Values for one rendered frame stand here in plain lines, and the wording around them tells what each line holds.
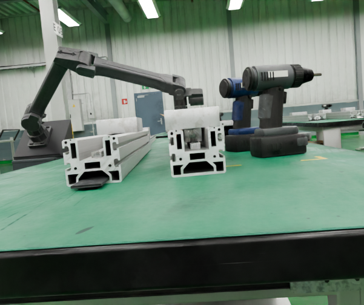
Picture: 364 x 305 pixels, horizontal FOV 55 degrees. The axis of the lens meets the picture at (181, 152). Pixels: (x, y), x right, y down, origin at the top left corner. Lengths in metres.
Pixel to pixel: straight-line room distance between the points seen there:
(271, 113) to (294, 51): 12.14
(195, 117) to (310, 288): 0.40
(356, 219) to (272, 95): 0.57
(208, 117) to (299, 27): 12.54
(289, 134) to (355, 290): 0.50
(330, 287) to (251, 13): 12.74
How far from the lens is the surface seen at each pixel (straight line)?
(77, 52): 1.42
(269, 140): 0.84
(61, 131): 1.73
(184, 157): 0.63
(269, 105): 0.87
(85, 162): 0.65
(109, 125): 0.97
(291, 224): 0.32
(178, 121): 0.70
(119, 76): 1.40
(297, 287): 0.43
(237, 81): 1.05
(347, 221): 0.34
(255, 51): 12.74
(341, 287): 0.44
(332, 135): 3.71
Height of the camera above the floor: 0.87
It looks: 5 degrees down
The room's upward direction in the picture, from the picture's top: 5 degrees counter-clockwise
